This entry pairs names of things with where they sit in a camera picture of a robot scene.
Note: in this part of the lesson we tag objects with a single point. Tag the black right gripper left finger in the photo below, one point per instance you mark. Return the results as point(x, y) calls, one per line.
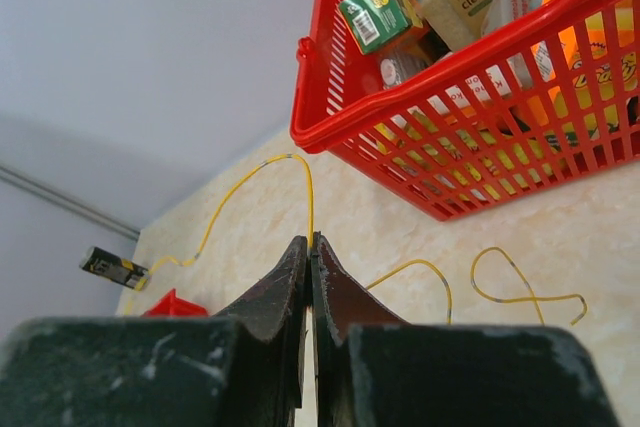
point(242, 366)

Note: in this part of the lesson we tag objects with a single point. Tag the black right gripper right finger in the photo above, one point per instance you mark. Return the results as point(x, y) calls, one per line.
point(375, 369)

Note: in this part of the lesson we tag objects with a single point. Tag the red plastic tray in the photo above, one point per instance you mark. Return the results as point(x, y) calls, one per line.
point(170, 305)

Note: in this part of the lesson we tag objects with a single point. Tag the black cylindrical can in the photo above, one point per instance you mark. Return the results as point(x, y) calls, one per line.
point(116, 269)

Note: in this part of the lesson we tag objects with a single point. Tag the red plastic basket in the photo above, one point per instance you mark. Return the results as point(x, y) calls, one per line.
point(547, 99)

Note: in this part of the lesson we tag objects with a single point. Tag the green small box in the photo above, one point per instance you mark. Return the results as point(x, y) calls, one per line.
point(380, 25)

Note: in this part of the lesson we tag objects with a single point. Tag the pale pink box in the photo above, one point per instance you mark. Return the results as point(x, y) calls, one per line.
point(501, 13)

